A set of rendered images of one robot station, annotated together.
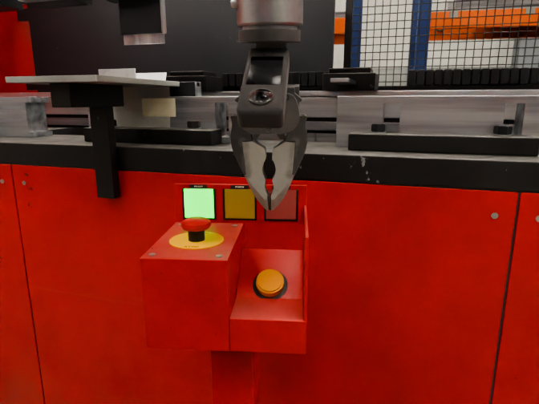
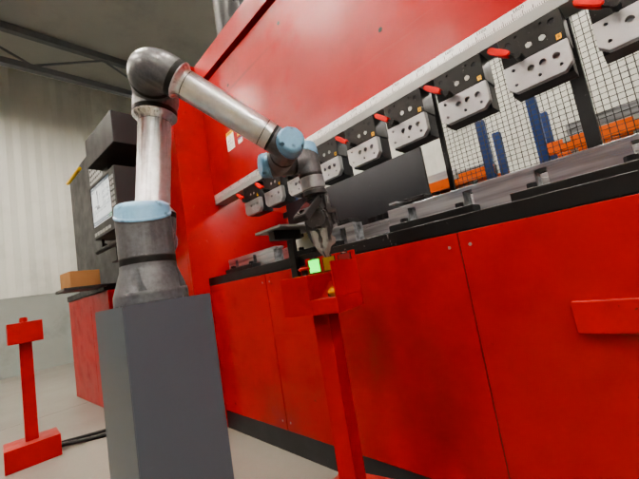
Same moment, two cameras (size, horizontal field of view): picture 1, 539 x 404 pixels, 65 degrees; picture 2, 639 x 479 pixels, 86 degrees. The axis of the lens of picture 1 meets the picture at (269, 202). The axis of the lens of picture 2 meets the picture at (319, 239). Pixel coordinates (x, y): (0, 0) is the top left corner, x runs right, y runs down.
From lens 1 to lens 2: 68 cm
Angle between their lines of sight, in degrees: 35
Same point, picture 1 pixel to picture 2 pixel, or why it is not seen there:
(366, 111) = (400, 215)
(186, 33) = (354, 202)
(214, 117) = (340, 235)
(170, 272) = (289, 284)
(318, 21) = (416, 177)
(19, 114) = (271, 254)
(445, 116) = (436, 206)
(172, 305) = (291, 297)
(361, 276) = (400, 296)
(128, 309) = (310, 336)
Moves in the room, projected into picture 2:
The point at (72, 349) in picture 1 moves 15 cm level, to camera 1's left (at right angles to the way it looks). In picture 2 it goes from (291, 364) to (265, 365)
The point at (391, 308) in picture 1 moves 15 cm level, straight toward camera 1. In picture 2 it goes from (418, 311) to (390, 321)
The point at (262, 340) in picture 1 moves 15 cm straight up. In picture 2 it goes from (322, 308) to (314, 258)
